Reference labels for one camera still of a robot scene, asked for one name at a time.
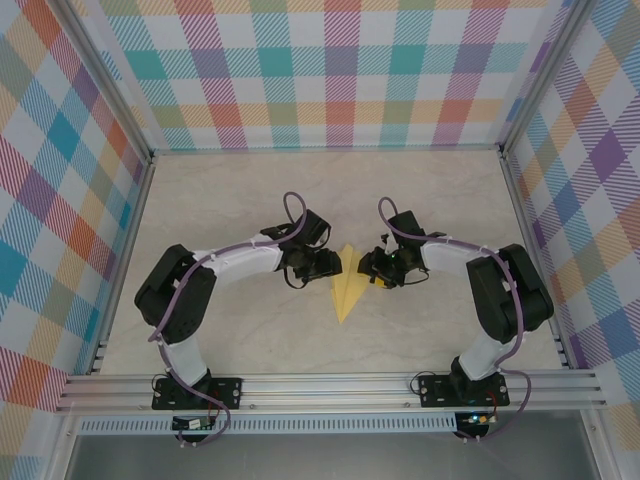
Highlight yellow paper sheet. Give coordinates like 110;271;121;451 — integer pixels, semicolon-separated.
329;243;369;325

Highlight thin black right gripper cable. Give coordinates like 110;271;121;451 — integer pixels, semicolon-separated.
399;267;431;287

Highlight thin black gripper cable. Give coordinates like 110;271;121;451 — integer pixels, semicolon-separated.
282;267;307;292
399;267;431;287

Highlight thin black left gripper cable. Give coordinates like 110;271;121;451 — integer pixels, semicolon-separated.
282;267;307;292

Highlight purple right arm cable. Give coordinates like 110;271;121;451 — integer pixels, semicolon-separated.
377;196;532;444

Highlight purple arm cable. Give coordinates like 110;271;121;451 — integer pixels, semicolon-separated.
377;196;532;444
148;192;310;448

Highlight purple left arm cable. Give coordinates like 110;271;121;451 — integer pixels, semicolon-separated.
148;192;310;448

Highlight thin aluminium cross rail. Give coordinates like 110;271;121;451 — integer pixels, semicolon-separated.
149;143;504;157

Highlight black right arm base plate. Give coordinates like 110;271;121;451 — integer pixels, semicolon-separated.
418;373;510;409

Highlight aluminium mounting rail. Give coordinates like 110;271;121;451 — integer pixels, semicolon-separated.
54;368;609;415

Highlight aluminium side rail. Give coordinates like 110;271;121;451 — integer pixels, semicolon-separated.
87;154;157;376
499;147;574;370

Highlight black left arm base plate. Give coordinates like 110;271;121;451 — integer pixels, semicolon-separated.
152;377;245;412

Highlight slotted grey cable tray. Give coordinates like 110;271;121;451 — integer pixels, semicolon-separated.
78;412;459;436

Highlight aluminium frame post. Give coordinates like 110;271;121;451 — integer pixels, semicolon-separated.
57;0;155;164
498;0;596;159

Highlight aluminium frame leg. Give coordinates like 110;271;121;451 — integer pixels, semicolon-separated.
45;413;84;480
579;410;617;480

